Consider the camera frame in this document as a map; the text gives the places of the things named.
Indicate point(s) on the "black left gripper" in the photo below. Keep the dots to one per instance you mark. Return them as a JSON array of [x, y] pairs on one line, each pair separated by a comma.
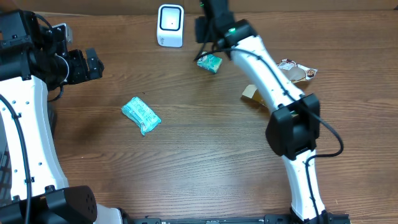
[[83, 71]]

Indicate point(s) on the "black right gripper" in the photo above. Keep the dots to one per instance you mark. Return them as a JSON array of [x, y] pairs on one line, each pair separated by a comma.
[[204, 26]]

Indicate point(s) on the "small teal tissue pack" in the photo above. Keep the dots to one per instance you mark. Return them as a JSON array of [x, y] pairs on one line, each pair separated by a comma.
[[210, 62]]

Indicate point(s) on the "brown beige snack pouch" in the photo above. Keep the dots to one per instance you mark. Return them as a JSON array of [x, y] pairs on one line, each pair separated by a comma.
[[294, 72]]

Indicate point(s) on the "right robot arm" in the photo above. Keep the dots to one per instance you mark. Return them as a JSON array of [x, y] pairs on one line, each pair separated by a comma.
[[294, 126]]

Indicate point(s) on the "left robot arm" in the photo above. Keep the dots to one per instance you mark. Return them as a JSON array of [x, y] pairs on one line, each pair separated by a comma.
[[34, 61]]

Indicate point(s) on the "white barcode scanner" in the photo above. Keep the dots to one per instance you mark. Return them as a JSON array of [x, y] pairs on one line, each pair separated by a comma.
[[170, 25]]

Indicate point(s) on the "grey plastic mesh basket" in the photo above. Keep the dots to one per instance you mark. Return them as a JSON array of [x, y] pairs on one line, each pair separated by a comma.
[[6, 179]]

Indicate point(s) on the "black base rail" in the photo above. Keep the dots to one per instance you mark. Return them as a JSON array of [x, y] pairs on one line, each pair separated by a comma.
[[326, 218]]

